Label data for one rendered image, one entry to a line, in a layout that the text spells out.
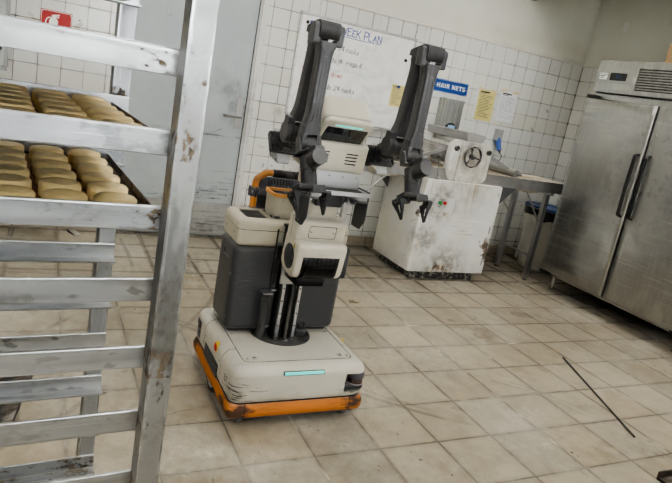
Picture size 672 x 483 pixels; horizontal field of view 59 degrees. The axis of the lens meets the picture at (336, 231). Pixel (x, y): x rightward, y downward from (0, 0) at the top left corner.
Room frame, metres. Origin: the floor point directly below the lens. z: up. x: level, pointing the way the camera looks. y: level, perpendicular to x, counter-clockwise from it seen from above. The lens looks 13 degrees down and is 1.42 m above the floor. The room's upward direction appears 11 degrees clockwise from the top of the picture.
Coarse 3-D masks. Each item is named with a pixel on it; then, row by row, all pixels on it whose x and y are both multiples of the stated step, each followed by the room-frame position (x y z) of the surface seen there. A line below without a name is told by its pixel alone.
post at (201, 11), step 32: (192, 0) 0.66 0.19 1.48; (192, 32) 0.66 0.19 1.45; (192, 64) 0.66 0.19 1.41; (192, 96) 0.66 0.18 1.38; (192, 128) 0.66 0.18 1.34; (192, 160) 0.67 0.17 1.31; (192, 192) 0.67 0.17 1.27; (160, 224) 0.67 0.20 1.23; (160, 256) 0.66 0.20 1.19; (160, 288) 0.66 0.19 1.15; (160, 320) 0.66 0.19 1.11; (160, 352) 0.66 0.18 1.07; (160, 384) 0.66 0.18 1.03; (160, 416) 0.67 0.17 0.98; (160, 448) 0.67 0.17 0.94
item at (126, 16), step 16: (128, 16) 1.05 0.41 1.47; (128, 32) 1.05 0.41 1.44; (112, 80) 1.04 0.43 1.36; (128, 80) 1.05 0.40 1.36; (128, 96) 1.05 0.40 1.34; (96, 240) 1.05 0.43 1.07; (112, 240) 1.05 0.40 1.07; (96, 272) 1.04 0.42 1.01; (96, 320) 1.05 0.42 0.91; (96, 400) 1.05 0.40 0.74; (80, 448) 1.04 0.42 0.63
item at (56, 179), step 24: (0, 144) 0.90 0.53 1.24; (0, 168) 0.74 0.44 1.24; (24, 168) 0.76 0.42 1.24; (48, 168) 0.79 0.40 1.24; (72, 168) 0.91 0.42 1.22; (96, 168) 0.85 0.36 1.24; (0, 192) 0.63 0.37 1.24; (24, 192) 0.65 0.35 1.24; (48, 192) 0.66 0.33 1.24; (72, 192) 0.69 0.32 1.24; (96, 192) 0.73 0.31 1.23; (120, 192) 0.75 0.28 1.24
